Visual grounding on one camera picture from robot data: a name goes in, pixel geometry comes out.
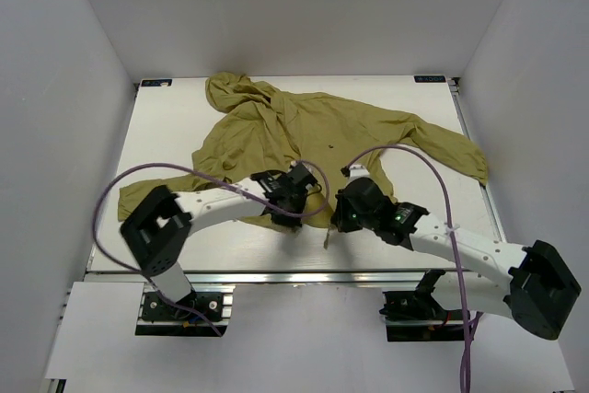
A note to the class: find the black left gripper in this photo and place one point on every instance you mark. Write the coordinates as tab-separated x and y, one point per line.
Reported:
287	221

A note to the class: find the olive yellow zip jacket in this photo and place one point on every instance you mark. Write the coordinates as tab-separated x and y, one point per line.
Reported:
241	126

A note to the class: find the blue label sticker left corner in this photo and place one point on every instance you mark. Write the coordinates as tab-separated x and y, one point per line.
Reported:
156	83

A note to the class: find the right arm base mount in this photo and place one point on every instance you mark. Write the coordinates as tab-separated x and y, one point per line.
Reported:
414	316

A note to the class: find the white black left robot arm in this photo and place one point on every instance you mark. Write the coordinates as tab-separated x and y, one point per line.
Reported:
156	231

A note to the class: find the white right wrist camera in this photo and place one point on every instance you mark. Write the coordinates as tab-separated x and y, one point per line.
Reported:
355	171

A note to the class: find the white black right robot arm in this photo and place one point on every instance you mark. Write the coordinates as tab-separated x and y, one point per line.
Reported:
531	285

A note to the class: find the blue label sticker right corner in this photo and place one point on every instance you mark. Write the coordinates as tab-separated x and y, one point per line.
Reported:
429	78

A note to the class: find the blue label sticker corner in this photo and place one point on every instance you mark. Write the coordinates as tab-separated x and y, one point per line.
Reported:
429	78
156	83

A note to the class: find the aluminium table front rail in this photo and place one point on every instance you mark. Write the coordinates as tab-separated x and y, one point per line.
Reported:
354	278

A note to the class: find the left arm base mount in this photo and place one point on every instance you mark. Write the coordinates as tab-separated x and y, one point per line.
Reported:
204	313

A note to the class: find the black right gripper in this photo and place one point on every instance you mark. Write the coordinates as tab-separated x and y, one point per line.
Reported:
340	217

